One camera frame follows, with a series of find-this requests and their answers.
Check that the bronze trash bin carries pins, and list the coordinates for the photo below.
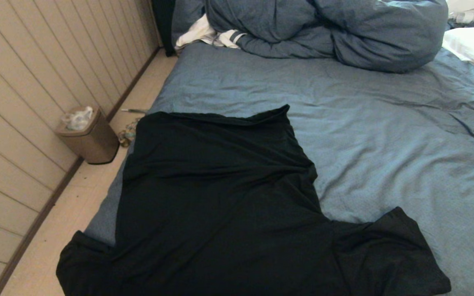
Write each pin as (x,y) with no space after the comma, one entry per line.
(93,144)

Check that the black printed t-shirt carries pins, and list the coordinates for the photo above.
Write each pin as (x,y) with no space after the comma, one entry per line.
(220,213)

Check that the white striped garment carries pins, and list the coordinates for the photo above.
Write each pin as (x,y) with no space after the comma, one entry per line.
(198,33)

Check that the crumpled blue duvet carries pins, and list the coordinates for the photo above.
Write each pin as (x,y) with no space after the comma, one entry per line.
(364,33)

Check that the green patterned slippers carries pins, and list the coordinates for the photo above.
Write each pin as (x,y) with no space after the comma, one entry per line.
(128,133)

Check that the blue bed sheet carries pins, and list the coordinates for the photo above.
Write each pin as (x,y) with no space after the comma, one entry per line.
(385,123)

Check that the black bedside furniture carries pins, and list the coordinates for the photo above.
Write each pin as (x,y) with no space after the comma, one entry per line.
(163,24)

